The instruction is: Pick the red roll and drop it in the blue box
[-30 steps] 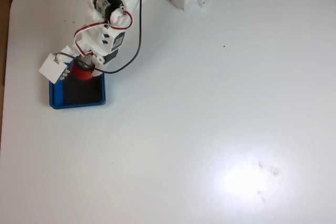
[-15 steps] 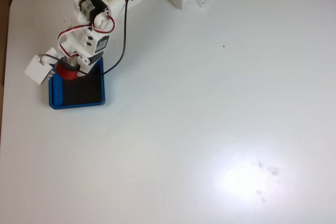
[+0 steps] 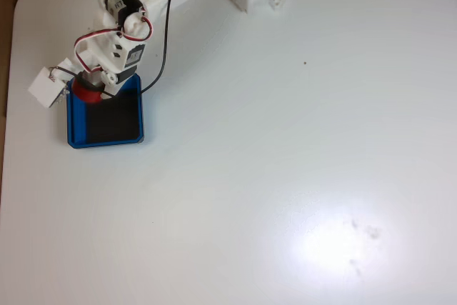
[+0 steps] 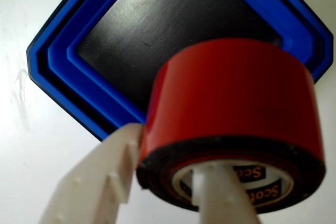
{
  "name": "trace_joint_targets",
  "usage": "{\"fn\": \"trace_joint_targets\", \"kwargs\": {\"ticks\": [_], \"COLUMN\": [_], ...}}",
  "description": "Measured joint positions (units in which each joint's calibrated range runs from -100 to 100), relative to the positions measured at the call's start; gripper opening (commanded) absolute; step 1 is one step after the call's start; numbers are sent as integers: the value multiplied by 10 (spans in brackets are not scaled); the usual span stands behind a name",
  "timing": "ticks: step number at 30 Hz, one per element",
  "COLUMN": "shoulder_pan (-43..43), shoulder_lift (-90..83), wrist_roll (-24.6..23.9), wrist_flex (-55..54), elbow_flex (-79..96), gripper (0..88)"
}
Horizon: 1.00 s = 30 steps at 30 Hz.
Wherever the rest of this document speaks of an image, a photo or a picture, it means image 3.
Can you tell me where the blue square box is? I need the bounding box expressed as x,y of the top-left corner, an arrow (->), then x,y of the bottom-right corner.
66,72 -> 146,150

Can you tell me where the black cable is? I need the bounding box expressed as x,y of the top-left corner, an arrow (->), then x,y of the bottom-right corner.
49,0 -> 273,101

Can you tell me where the white camera box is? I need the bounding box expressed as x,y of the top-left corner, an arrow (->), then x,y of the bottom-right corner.
27,66 -> 71,109

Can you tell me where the red white servo wire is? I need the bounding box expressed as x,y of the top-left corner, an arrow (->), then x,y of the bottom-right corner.
73,14 -> 156,75

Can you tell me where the red tape roll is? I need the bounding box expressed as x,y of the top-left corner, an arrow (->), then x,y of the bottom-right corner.
71,72 -> 106,104

